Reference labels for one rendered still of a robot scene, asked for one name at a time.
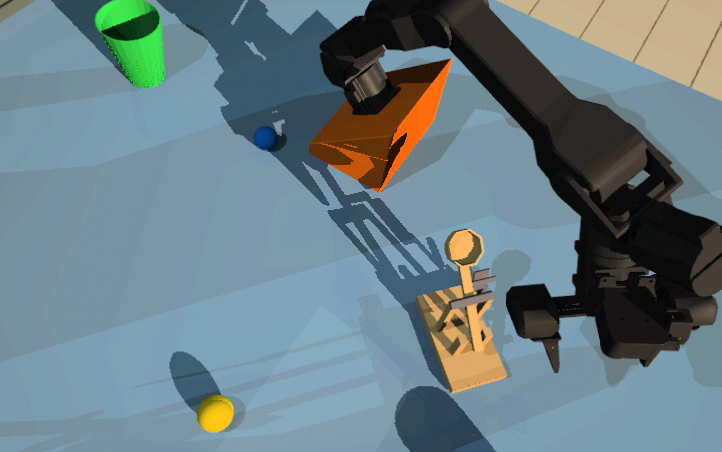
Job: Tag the green cup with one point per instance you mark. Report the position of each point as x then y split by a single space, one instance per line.
132 31

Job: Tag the blue ball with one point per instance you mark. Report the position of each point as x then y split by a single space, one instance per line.
266 138

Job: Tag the yellow ball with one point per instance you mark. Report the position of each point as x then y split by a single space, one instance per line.
215 413

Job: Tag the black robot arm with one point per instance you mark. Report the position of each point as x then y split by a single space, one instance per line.
585 149

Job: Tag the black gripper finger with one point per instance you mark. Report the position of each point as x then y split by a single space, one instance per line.
645 363
552 349

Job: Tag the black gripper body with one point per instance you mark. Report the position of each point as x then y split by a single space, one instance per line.
534 313

